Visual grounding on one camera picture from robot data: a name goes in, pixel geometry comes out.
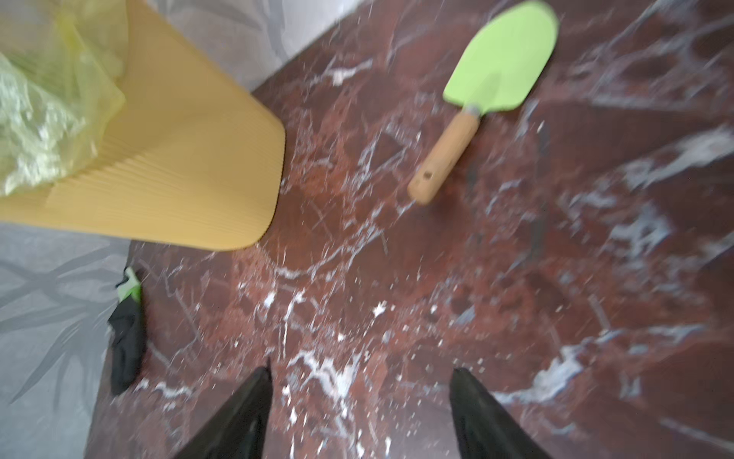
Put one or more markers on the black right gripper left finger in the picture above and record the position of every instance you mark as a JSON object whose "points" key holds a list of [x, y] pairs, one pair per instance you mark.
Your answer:
{"points": [[239, 428]]}

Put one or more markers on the yellow plastic bin liner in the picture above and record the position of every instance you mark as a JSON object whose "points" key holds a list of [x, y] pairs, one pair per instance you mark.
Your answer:
{"points": [[61, 64]]}

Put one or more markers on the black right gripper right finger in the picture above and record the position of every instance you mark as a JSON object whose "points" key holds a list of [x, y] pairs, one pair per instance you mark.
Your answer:
{"points": [[484, 429]]}

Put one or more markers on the yellow ribbed waste bin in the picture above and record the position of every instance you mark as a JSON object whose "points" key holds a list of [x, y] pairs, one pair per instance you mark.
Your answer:
{"points": [[191, 160]]}

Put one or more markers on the green trowel wooden handle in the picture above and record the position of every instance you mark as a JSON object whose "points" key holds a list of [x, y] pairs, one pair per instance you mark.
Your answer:
{"points": [[496, 73]]}

